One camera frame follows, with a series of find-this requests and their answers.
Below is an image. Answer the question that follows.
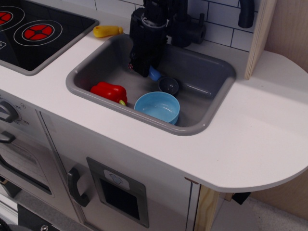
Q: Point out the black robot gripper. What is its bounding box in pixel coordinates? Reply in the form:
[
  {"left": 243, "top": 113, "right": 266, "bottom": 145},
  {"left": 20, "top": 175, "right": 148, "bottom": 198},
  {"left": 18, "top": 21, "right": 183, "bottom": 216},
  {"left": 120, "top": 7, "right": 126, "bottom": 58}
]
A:
[{"left": 129, "top": 7, "right": 167, "bottom": 77}]

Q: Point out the blue handled metal measuring spoon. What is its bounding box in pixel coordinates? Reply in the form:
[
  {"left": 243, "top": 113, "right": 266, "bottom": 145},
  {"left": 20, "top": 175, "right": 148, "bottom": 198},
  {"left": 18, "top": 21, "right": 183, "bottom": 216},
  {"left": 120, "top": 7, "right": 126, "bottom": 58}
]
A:
[{"left": 149, "top": 66, "right": 180, "bottom": 97}]

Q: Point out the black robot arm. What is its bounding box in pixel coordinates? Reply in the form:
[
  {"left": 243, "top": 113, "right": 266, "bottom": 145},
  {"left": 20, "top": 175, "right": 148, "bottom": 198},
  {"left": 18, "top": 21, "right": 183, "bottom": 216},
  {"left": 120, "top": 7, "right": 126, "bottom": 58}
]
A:
[{"left": 128, "top": 0, "right": 190, "bottom": 77}]

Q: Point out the light blue plastic bowl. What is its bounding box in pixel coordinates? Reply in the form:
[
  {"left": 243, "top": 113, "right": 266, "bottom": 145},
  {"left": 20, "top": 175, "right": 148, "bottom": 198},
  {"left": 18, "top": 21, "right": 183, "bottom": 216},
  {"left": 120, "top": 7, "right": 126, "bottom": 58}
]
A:
[{"left": 134, "top": 91, "right": 180, "bottom": 125}]

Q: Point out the grey toy sink basin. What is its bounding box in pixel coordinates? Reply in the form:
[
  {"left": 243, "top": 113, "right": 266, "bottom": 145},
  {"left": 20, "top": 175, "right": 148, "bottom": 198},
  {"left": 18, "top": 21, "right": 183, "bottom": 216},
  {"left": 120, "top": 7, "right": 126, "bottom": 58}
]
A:
[{"left": 66, "top": 35, "right": 236, "bottom": 136}]

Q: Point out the red toy bell pepper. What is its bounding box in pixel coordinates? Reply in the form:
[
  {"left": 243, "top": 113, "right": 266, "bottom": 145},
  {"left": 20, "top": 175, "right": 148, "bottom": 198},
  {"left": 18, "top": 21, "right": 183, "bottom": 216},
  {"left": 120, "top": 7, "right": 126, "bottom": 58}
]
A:
[{"left": 90, "top": 82, "right": 128, "bottom": 106}]

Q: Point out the dark grey toy faucet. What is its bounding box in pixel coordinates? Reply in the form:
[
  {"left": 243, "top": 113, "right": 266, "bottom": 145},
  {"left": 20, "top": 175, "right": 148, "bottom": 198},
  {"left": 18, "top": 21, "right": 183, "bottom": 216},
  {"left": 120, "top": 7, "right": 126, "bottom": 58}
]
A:
[{"left": 186, "top": 0, "right": 257, "bottom": 51}]

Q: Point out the black toy stovetop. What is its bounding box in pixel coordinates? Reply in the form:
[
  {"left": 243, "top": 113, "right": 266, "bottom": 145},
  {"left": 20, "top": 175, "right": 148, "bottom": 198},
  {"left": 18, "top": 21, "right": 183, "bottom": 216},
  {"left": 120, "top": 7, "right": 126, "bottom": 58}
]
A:
[{"left": 0, "top": 0, "right": 98, "bottom": 76}]

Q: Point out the grey toy ice dispenser panel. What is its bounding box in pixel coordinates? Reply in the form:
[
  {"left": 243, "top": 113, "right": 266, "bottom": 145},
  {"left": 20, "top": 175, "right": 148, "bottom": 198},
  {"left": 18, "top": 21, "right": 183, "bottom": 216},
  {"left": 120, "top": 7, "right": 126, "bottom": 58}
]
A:
[{"left": 87, "top": 157, "right": 150, "bottom": 228}]

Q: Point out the grey oven knob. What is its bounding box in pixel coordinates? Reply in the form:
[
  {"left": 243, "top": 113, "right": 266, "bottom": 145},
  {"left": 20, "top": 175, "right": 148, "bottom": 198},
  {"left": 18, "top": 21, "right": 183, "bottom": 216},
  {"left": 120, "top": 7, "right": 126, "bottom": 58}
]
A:
[{"left": 0, "top": 101, "right": 19, "bottom": 123}]

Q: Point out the light wood side post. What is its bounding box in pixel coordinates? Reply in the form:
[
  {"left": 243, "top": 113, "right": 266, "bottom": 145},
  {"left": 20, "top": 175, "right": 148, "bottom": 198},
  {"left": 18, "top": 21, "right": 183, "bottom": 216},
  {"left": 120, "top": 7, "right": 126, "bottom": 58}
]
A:
[{"left": 244, "top": 0, "right": 277, "bottom": 80}]

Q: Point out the dark grey cabinet door handle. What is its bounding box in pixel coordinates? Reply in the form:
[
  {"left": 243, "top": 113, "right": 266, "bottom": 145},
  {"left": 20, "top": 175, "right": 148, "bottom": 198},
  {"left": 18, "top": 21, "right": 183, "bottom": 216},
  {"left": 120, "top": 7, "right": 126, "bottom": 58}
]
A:
[{"left": 67, "top": 167, "right": 90, "bottom": 207}]

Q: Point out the grey oven door handle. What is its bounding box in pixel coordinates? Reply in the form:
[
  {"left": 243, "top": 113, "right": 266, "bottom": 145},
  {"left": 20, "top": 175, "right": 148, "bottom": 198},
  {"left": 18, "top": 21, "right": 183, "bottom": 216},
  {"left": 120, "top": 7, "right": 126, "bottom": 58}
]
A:
[{"left": 0, "top": 131, "right": 15, "bottom": 143}]

